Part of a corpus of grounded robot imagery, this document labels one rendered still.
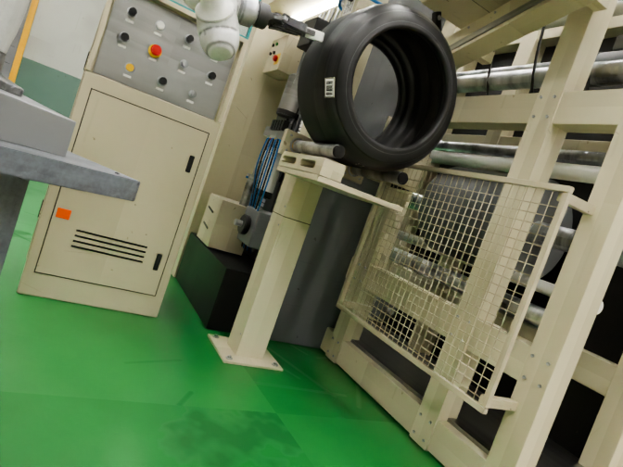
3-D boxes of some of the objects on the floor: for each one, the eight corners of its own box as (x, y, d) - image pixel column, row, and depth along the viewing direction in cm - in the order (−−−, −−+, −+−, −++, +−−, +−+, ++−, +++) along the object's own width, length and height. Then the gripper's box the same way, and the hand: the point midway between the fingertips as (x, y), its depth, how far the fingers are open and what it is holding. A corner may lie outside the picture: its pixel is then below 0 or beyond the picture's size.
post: (224, 344, 209) (424, -233, 192) (252, 348, 215) (447, -209, 198) (233, 358, 197) (446, -255, 180) (262, 361, 204) (470, -229, 186)
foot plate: (207, 335, 212) (209, 331, 211) (260, 345, 224) (262, 340, 224) (222, 362, 188) (224, 358, 188) (282, 371, 201) (284, 366, 201)
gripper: (264, -5, 139) (334, 22, 150) (250, 5, 151) (316, 29, 162) (259, 21, 140) (329, 46, 151) (246, 29, 152) (311, 52, 163)
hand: (313, 34), depth 155 cm, fingers closed
